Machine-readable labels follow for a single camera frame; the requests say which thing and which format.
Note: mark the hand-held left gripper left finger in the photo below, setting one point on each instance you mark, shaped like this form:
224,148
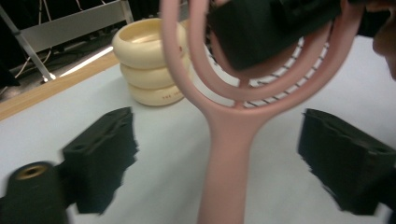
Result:
99,161

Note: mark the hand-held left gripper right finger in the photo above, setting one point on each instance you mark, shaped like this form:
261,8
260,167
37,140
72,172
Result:
345,165

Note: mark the cream ribbed round cup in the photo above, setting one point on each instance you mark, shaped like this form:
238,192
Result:
146,77

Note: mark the pink hairbrush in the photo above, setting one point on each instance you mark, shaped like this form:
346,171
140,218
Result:
230,143

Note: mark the pale blue table sheet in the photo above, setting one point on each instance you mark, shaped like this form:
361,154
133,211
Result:
174,174

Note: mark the white metal stand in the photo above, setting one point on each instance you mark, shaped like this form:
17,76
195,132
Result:
74,25

